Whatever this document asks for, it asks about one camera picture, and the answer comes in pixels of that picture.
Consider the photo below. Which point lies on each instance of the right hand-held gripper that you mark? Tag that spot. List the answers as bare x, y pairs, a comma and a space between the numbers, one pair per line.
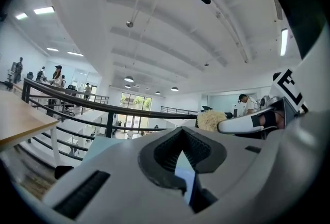
290, 94

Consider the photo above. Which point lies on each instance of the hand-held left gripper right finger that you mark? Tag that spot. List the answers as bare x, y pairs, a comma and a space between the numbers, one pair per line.
239, 163

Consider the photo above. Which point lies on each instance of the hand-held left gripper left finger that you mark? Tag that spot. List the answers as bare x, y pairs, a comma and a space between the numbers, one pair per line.
123, 181

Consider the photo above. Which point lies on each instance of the beige fibrous sponge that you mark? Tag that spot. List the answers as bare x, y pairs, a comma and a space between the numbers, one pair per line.
207, 121

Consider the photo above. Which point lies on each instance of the black chair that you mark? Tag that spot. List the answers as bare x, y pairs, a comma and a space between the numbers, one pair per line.
63, 170

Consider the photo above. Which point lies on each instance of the distant black railing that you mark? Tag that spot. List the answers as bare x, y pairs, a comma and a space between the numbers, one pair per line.
178, 110

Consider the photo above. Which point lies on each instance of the black metal railing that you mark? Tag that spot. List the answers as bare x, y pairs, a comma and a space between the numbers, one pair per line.
85, 104

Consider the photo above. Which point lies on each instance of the rectangular ceiling light panel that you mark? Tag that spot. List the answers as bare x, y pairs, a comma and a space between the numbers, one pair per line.
75, 53
52, 49
284, 42
44, 10
21, 16

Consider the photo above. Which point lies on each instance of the wooden table with white legs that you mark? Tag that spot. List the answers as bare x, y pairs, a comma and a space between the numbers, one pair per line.
23, 117

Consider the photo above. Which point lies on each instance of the silver pendant lamp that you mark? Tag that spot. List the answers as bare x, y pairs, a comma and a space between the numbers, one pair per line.
129, 24

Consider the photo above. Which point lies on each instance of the glass window wall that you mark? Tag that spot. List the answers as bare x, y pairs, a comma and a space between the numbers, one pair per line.
135, 103

